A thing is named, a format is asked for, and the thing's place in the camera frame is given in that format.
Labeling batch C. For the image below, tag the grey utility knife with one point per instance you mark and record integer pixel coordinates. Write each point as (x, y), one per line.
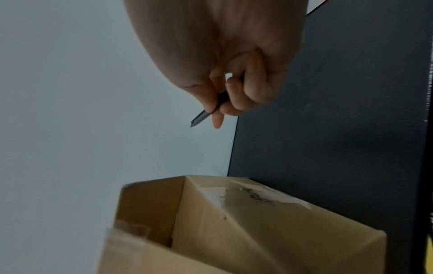
(200, 117)

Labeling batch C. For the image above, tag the brown cardboard box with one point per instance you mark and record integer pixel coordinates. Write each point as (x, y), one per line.
(257, 227)

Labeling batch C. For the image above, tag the person's right hand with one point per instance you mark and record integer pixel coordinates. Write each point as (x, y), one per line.
(216, 40)

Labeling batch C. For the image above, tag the black mat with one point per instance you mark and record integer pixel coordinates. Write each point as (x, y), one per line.
(338, 112)

